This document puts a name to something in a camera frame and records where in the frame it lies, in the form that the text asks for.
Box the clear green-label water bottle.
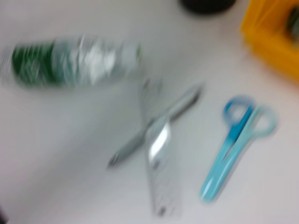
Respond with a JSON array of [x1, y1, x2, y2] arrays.
[[0, 35, 143, 89]]

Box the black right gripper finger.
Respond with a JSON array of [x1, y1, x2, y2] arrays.
[[0, 207, 9, 224]]

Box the transparent plastic ruler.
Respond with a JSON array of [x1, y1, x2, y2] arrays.
[[139, 78, 184, 217]]

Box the blue scissors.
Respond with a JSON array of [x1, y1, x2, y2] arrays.
[[199, 94, 278, 203]]

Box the silver ballpoint pen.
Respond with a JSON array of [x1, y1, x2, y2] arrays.
[[107, 85, 203, 168]]

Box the yellow plastic bin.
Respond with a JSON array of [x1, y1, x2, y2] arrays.
[[240, 0, 299, 84]]

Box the black mesh pen holder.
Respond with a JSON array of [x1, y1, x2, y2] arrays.
[[179, 0, 238, 14]]

